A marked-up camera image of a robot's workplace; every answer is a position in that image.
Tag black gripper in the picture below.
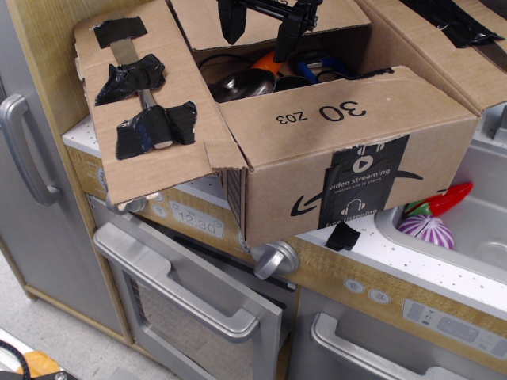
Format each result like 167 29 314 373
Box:
218 0 322 63

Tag large cardboard box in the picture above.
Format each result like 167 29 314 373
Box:
74 1 506 245

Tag orange toy utensil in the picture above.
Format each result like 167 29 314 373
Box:
251 51 282 76

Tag metal knife taped to flap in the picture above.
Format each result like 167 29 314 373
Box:
111 39 173 159

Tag silver left stove knob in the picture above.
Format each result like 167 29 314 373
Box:
105 192 159 215

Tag silver stove knob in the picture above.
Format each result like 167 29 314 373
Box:
105 192 159 215
250 241 299 279

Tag black tape piece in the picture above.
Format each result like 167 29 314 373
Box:
326 222 360 251

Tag red toy chili pepper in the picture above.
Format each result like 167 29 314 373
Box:
403 182 474 217

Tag purple striped toy onion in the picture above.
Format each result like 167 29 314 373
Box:
398 215 455 249

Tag grey toy sink basin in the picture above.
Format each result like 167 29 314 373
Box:
375 141 506 283

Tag silver oven door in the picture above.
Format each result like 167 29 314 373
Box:
93 223 285 379

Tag silver fridge door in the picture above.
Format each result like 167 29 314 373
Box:
1 1 127 339

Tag silver dishwasher door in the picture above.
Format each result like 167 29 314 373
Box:
288 288 506 379

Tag blue toy handle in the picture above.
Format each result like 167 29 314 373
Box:
295 57 350 84

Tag black cable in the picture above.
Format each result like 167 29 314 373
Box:
0 339 31 377

